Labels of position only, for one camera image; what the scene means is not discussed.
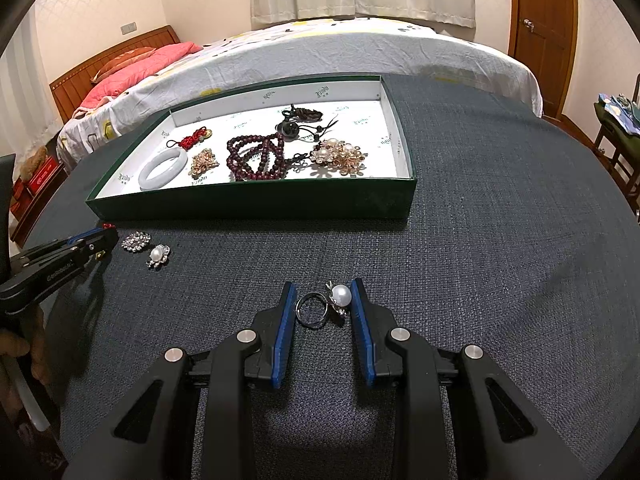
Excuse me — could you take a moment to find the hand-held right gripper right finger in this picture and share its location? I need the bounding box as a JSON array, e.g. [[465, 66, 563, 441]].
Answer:
[[350, 278, 588, 480]]

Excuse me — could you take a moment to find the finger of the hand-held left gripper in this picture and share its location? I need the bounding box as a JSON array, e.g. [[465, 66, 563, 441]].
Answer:
[[75, 241, 108, 263], [65, 227, 120, 248]]

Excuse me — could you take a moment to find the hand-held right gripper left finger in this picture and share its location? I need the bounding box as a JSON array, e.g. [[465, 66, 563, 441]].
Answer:
[[62, 281, 299, 480]]

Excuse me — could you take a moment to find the silver pearl ring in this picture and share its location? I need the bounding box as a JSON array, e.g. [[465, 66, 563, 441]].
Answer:
[[295, 281, 353, 331]]

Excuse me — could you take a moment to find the white jade bangle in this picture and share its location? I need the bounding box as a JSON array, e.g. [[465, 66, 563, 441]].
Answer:
[[138, 150, 189, 192]]

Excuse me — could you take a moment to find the small rose gold brooch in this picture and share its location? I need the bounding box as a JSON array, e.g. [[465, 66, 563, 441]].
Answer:
[[188, 147, 221, 179]]

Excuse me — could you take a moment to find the red knot charm with tassel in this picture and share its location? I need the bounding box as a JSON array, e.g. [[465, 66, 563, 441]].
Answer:
[[166, 127, 213, 152]]

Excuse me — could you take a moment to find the dark red bead bracelet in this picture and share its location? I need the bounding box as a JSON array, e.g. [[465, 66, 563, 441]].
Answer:
[[226, 132, 316, 182]]

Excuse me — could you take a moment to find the large pearl rose gold brooch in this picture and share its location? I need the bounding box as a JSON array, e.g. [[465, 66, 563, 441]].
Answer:
[[309, 137, 369, 177]]

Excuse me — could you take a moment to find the black cord pendant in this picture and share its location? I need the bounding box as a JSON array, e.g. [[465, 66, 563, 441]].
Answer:
[[274, 104, 341, 143]]

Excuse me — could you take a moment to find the green tray with white lining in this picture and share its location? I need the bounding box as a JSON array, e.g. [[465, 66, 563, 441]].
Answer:
[[85, 74, 418, 221]]

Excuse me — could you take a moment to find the person's left hand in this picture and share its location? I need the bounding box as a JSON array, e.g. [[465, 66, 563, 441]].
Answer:
[[0, 330, 36, 411]]

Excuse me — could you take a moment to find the silver crystal brooch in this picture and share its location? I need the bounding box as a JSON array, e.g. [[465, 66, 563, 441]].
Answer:
[[121, 231, 151, 252]]

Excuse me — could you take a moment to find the wooden nightstand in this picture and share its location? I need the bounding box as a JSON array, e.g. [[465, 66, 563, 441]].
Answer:
[[10, 160, 68, 248]]

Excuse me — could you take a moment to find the pearl flower brooch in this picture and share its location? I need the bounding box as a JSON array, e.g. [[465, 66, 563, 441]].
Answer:
[[146, 243, 172, 271]]

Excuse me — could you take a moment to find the red gift box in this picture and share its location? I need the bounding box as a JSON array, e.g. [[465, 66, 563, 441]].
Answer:
[[25, 156, 60, 193]]

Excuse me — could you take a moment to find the red and gold box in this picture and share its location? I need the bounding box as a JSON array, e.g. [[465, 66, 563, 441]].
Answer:
[[11, 180, 27, 221]]

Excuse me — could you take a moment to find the brown teddy bear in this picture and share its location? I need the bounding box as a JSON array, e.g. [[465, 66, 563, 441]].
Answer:
[[20, 150, 47, 178]]

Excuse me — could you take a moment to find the dark grey tablecloth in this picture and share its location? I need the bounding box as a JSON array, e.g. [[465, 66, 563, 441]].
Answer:
[[22, 72, 640, 480]]

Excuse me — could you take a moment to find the wooden headboard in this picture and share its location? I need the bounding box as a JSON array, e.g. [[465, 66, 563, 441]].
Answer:
[[49, 25, 181, 123]]

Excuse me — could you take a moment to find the white side curtain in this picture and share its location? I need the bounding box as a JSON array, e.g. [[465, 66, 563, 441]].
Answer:
[[0, 0, 63, 161]]

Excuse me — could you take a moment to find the pink pillow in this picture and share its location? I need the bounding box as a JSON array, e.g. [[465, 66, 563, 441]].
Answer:
[[80, 42, 203, 111]]

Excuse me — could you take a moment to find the orange cushion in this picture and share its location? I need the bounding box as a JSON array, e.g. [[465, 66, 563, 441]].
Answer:
[[90, 46, 157, 83]]

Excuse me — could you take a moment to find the bed with patterned sheet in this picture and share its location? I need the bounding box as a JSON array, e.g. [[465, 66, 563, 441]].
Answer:
[[56, 16, 543, 171]]

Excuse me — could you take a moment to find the wooden chair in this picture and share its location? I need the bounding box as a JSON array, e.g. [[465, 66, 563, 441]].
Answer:
[[592, 72, 640, 201]]

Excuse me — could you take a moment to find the pile of clothes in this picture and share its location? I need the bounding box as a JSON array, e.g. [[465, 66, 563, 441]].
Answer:
[[594, 91, 640, 136]]

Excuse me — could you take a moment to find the wooden door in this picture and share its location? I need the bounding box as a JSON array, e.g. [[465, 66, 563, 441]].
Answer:
[[507, 0, 580, 118]]

